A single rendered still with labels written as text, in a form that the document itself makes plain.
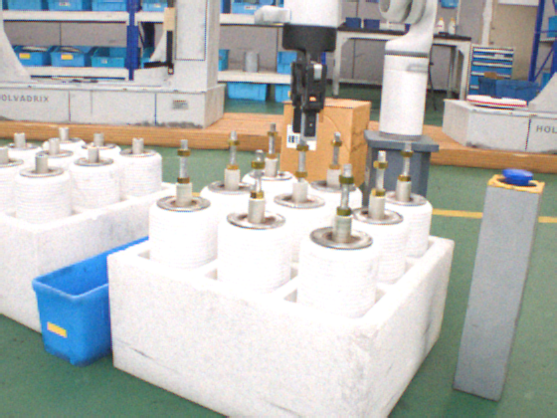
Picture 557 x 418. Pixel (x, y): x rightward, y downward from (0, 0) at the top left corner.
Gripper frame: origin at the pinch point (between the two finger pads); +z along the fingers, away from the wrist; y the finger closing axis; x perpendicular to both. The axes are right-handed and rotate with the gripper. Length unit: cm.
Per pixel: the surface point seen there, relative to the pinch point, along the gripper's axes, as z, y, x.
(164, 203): 10.5, -2.8, 19.2
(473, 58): -19, 472, -270
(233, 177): 8.8, 6.2, 9.2
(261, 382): 28.5, -19.2, 7.1
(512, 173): 3.0, -13.1, -25.9
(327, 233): 10.6, -15.0, -0.7
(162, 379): 34.2, -9.4, 19.6
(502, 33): -52, 538, -338
